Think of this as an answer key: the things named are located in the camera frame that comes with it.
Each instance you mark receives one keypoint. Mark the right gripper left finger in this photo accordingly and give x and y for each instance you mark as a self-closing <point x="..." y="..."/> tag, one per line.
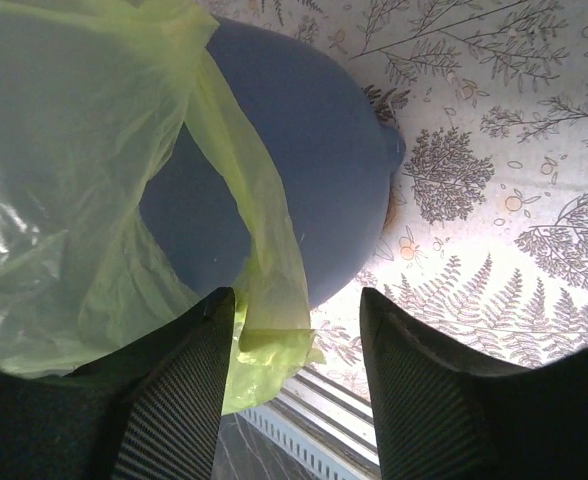
<point x="150" y="410"/>

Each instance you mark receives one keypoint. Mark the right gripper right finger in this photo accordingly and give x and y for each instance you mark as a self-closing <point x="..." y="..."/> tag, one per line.
<point x="443" y="410"/>

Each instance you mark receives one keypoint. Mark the green plastic trash bag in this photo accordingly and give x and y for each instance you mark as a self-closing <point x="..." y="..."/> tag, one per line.
<point x="93" y="96"/>

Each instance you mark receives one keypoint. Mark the blue trash bin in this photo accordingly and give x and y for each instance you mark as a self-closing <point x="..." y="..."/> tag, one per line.
<point x="335" y="159"/>

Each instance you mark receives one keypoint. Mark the metal base rail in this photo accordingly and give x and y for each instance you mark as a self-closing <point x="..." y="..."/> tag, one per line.
<point x="325" y="427"/>

